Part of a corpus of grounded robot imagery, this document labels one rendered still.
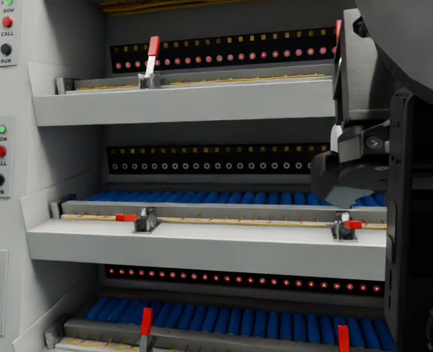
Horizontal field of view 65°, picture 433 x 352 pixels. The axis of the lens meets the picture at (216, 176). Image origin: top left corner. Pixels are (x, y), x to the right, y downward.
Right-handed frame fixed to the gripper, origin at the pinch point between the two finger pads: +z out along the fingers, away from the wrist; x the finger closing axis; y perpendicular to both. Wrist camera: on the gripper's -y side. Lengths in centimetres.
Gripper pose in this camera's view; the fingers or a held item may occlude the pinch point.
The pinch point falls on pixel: (367, 204)
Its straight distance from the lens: 29.9
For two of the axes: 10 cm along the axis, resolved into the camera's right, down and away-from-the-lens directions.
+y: 0.6, -9.6, 2.7
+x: -9.8, 0.0, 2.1
